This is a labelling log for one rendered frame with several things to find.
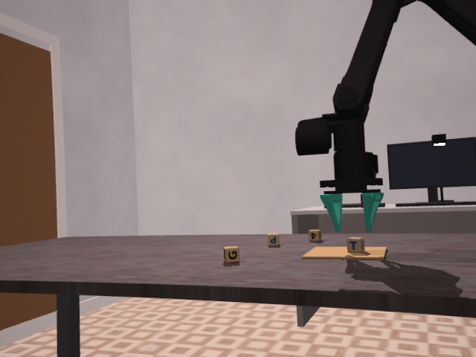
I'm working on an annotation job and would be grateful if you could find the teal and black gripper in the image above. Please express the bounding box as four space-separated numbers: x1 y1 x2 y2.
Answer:
320 149 384 233

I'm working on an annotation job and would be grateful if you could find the tan letter block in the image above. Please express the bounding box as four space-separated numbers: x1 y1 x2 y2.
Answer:
268 234 279 245
347 237 365 253
309 230 321 241
224 246 239 263

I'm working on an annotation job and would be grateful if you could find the tan flat mat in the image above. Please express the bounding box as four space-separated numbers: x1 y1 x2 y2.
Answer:
302 247 387 260

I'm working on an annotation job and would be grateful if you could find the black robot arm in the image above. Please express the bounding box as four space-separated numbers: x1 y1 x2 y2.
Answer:
295 0 476 155

